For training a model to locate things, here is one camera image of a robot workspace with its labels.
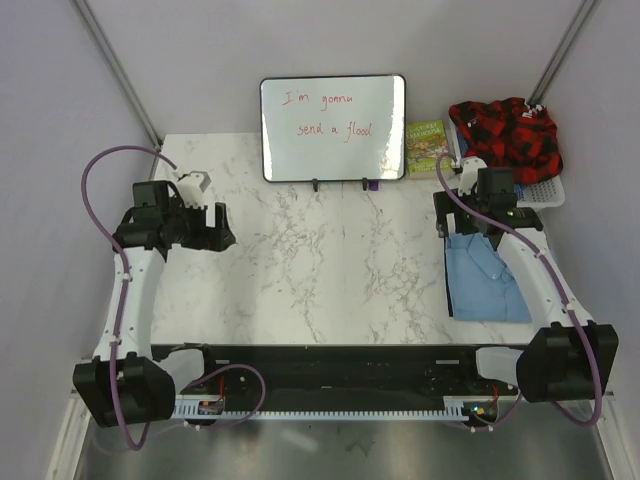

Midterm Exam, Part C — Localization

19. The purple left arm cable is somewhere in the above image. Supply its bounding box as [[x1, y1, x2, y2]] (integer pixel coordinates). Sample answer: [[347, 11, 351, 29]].
[[81, 145, 267, 452]]

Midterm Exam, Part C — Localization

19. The whiteboard with red writing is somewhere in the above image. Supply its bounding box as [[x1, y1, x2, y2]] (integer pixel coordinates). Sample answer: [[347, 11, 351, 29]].
[[260, 74, 406, 183]]

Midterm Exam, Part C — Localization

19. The white slotted cable duct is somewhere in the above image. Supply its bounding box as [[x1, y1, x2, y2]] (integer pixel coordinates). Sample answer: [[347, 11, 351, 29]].
[[171, 395, 497, 424]]

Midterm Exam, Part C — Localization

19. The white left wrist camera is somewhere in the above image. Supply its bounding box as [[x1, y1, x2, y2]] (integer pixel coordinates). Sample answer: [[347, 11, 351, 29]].
[[172, 168, 211, 209]]

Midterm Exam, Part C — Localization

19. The red black plaid shirt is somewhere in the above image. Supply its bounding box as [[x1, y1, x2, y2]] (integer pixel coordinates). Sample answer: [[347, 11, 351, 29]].
[[448, 97, 564, 185]]

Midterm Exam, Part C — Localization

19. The white plastic basket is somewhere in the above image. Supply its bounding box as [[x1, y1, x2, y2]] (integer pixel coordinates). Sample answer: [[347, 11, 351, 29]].
[[452, 104, 567, 210]]

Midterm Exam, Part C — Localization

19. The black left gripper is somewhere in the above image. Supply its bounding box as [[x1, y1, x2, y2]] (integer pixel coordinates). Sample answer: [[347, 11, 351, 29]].
[[163, 197, 234, 252]]

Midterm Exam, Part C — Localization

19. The folded light blue shirt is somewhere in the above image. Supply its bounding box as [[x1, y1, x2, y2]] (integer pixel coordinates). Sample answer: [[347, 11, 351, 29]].
[[445, 234, 531, 324]]

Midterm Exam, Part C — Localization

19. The blue checkered shirt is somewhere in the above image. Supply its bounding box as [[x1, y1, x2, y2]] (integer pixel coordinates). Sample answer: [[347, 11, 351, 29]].
[[514, 184, 528, 198]]

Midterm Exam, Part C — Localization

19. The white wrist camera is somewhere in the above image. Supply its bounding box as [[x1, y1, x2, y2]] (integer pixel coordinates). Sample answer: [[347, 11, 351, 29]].
[[454, 156, 487, 196], [172, 168, 211, 209]]

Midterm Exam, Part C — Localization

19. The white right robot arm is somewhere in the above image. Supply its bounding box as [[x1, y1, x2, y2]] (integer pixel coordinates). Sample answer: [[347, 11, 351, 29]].
[[433, 165, 619, 403]]

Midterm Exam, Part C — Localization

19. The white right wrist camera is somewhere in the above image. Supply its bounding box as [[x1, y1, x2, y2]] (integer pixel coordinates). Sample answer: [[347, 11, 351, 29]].
[[454, 156, 487, 196]]

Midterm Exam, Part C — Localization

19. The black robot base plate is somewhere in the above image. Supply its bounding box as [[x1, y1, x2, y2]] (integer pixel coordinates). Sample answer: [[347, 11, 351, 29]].
[[149, 342, 531, 407]]

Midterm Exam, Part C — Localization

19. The green children's book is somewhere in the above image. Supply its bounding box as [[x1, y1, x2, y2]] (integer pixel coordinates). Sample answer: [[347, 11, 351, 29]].
[[405, 120, 450, 180]]

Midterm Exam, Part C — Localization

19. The aluminium frame rail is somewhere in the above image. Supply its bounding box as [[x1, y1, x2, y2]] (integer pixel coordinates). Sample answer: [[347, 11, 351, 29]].
[[69, 0, 162, 148]]

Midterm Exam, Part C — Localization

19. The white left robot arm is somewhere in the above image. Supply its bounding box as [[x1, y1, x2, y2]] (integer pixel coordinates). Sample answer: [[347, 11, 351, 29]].
[[72, 171, 236, 427]]

